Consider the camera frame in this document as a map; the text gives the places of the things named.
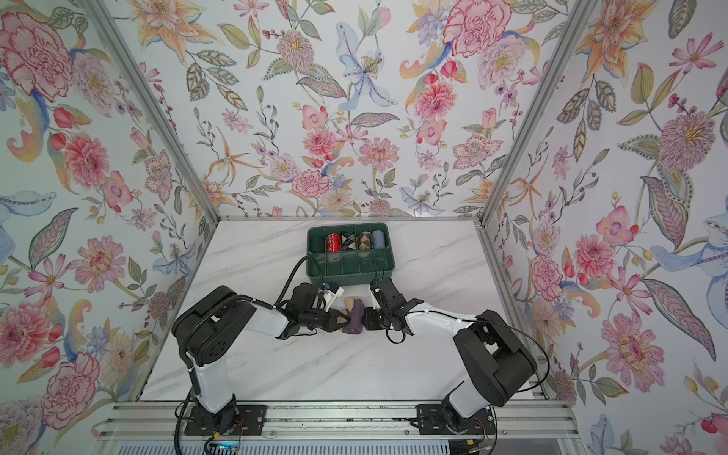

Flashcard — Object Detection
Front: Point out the red patterned rolled sock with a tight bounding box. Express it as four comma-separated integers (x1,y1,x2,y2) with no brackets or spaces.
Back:
325,233,341,253

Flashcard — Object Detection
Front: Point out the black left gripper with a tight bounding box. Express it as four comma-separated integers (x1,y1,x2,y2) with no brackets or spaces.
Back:
298,309,354,333

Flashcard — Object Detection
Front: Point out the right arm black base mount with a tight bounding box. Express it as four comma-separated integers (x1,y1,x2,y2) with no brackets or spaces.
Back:
411,403,497,437

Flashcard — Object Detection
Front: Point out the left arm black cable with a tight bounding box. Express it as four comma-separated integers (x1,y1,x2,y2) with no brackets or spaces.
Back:
173,255,328,455

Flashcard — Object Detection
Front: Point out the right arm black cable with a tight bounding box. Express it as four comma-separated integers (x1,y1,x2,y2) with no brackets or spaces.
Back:
374,258,552,455

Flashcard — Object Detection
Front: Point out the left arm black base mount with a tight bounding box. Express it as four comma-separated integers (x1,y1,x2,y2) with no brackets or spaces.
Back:
184,404,268,437

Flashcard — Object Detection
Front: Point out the purple sock with beige toe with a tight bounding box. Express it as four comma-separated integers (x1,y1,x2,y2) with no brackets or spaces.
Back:
342,298,366,335

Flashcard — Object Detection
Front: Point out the blue rolled sock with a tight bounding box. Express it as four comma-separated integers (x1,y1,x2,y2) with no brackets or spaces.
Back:
372,229,387,249

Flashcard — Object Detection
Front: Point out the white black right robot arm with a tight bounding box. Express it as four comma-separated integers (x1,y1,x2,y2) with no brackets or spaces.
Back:
364,278,538,427

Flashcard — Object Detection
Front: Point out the aluminium corner post left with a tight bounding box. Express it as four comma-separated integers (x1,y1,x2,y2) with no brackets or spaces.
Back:
81,0,221,229

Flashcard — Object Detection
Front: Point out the grey argyle rolled sock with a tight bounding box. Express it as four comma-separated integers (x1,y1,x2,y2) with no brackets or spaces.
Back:
340,231,358,251

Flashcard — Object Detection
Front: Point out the brown argyle rolled sock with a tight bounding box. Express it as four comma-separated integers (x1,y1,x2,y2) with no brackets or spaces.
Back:
356,231,373,251

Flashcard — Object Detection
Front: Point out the aluminium corner post right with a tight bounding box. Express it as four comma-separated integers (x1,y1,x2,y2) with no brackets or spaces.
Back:
479,0,597,229

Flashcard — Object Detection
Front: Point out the green plastic organizer bin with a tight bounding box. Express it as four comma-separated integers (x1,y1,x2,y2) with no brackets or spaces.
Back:
305,222,395,286

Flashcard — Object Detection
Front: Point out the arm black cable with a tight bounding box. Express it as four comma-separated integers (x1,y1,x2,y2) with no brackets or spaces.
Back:
173,255,328,455
374,258,552,455

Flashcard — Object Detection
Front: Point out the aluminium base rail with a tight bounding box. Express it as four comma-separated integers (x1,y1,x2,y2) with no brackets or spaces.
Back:
92,399,579,442

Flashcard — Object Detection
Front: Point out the aluminium corner post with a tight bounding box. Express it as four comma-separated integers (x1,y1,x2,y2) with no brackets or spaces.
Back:
479,0,597,229
81,0,221,229

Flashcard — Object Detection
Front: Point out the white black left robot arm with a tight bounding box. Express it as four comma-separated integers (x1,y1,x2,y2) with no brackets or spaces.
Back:
172,282,351,416

